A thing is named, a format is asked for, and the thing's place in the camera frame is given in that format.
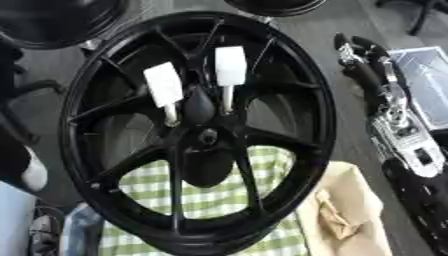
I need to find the tan cardboard box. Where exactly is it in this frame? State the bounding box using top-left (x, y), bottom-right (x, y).
top-left (295, 161), bottom-right (396, 256)

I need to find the black office chair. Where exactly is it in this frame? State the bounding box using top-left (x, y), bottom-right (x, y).
top-left (0, 41), bottom-right (67, 145)
top-left (374, 0), bottom-right (448, 37)

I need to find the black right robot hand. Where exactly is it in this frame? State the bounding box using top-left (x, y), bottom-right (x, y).
top-left (332, 32), bottom-right (412, 117)

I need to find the black round wheel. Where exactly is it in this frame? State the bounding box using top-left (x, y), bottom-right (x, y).
top-left (222, 0), bottom-right (329, 18)
top-left (0, 0), bottom-right (132, 51)

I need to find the clear plastic container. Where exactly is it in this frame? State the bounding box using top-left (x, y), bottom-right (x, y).
top-left (386, 46), bottom-right (448, 132)

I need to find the pale blue panel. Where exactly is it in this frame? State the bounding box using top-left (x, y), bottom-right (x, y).
top-left (0, 181), bottom-right (39, 256)

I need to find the clear plastic bag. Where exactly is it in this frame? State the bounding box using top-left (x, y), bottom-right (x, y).
top-left (59, 202), bottom-right (109, 256)

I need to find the black spoked wheel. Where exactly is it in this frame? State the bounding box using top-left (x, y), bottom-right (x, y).
top-left (57, 11), bottom-right (340, 256)

